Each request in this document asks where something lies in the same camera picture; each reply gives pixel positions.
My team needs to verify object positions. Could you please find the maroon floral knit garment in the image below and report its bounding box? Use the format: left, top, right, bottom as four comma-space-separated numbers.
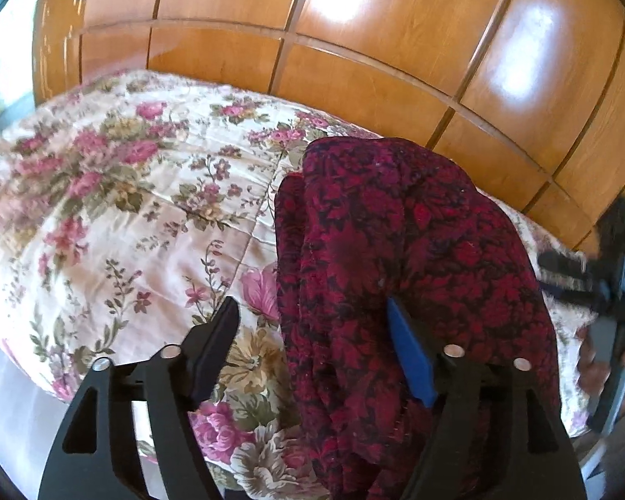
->
273, 137, 563, 500

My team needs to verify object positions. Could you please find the window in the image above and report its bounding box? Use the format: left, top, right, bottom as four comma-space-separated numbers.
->
0, 0, 50, 131

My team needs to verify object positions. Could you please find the wooden wardrobe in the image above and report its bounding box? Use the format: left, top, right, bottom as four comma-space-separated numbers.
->
31, 0, 625, 258

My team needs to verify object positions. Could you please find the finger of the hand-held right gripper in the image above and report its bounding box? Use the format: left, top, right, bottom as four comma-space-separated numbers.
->
537, 249, 611, 305

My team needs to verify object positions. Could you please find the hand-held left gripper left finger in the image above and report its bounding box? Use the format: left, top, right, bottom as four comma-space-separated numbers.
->
37, 296, 240, 500

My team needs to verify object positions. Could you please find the floral bedspread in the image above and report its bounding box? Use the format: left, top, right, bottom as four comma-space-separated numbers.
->
0, 69, 605, 500

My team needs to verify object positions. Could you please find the person's right hand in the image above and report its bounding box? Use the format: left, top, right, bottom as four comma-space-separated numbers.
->
575, 330, 625, 420

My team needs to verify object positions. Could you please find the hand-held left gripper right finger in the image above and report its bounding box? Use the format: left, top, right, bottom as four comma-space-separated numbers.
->
386, 297, 588, 500

